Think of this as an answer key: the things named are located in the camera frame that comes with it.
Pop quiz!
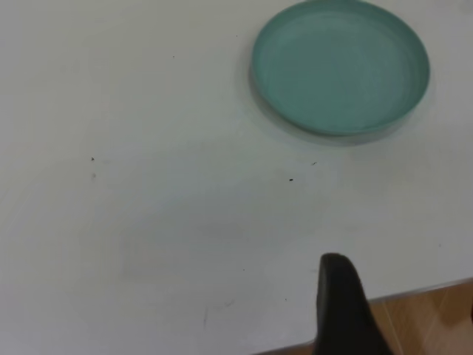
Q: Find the green round plate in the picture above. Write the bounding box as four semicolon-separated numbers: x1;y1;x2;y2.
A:
251;0;432;137

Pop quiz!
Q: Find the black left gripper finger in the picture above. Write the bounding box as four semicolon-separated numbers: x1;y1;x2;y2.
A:
313;252;395;355

